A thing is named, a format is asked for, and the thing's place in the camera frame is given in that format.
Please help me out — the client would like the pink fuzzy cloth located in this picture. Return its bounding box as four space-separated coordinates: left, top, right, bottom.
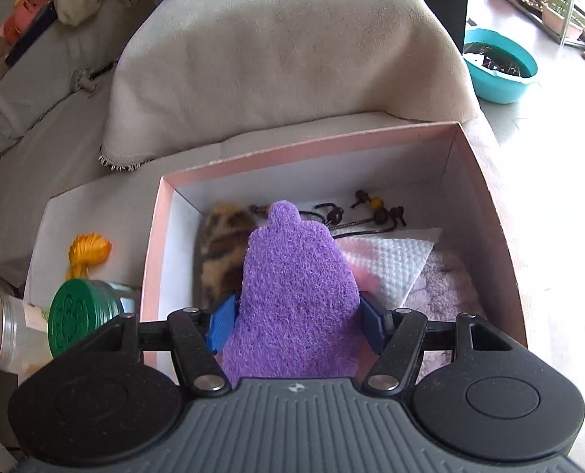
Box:
405 250 487 323

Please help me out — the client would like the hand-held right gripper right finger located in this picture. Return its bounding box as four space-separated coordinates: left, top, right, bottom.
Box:
358 293 514 398

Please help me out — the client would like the dark book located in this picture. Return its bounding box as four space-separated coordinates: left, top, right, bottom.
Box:
4 0 60 68

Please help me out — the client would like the green lid jar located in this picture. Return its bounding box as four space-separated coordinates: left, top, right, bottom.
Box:
47 278 143 360

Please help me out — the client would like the orange tassel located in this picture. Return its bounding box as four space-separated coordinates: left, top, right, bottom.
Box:
65 233 113 281

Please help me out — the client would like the pink cardboard box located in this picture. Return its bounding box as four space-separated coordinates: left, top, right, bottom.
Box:
139 120 529 356

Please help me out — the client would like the purple felt pouch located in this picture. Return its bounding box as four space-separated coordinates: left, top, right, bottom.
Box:
221 199 365 388

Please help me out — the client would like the grey drawstring cord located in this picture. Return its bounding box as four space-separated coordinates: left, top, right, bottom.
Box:
25 58 122 130

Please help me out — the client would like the orange plastic toy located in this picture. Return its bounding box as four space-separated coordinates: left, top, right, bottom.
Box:
1 0 53 46

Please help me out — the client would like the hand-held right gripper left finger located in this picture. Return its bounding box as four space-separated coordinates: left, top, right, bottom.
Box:
100 294 240 398

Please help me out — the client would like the white paper towel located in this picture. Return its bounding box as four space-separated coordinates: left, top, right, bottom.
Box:
338 227 444 307

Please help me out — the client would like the teal plastic basin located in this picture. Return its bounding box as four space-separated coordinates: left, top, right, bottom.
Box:
462 28 540 105

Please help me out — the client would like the dark beaded cord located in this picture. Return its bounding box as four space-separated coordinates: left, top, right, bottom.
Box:
249 189 410 243

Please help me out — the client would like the clear jar with pale lid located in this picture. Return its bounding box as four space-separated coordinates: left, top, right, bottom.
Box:
0 289 58 374

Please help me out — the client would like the leopard print fur cloth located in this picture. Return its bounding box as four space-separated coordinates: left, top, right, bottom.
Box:
194 200 262 307

